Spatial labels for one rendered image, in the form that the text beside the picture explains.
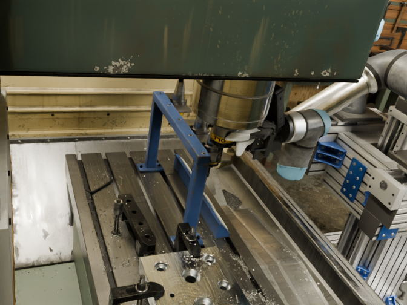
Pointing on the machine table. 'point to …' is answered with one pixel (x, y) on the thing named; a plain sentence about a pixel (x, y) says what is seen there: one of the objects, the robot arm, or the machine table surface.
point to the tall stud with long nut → (117, 215)
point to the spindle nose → (232, 102)
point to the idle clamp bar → (135, 222)
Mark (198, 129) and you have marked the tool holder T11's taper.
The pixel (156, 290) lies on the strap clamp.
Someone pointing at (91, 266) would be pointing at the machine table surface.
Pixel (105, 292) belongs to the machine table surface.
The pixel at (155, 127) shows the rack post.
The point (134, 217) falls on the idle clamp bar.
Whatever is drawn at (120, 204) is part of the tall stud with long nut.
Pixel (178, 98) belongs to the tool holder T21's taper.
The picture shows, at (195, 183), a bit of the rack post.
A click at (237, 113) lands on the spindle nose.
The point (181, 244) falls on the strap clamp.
